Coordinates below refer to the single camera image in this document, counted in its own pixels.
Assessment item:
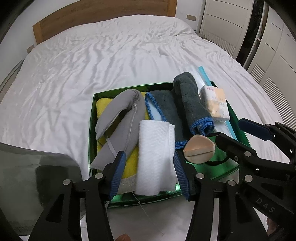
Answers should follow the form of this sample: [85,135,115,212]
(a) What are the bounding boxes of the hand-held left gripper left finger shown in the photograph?
[30,151,127,241]

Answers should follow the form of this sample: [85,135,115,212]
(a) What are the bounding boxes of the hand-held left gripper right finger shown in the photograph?
[173,151,264,241]

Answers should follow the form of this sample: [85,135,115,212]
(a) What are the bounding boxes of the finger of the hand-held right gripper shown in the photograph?
[215,132,260,168]
[238,118,296,151]

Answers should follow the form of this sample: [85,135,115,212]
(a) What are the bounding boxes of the black hair tie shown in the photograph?
[203,132,232,166]

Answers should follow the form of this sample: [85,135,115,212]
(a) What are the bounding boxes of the beige powder puff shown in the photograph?
[183,135,215,164]

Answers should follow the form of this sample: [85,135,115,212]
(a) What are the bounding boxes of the white textured cloth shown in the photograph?
[135,120,176,196]

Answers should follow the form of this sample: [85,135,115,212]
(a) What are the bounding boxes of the orange tissue packet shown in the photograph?
[198,85,231,122]

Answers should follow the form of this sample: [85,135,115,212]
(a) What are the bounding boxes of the dark teal towel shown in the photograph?
[145,72,215,150]

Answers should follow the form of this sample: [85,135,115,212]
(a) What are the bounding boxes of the green tray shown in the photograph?
[88,81,251,208]

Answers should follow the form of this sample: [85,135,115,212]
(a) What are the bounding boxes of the grey eye mask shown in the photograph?
[90,89,147,174]

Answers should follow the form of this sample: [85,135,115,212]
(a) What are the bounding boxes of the yellow cloth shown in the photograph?
[95,91,151,194]

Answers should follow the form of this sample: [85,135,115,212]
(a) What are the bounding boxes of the clear zip bag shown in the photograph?
[185,65,240,142]

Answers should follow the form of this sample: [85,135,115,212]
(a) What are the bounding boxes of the dark green pitcher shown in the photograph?
[0,142,83,237]

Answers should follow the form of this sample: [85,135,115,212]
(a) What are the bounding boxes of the white wardrobe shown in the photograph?
[196,0,296,109]

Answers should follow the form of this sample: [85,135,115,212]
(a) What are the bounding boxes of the white bed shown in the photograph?
[0,16,296,183]

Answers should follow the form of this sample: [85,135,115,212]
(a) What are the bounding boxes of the wooden headboard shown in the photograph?
[32,0,177,45]

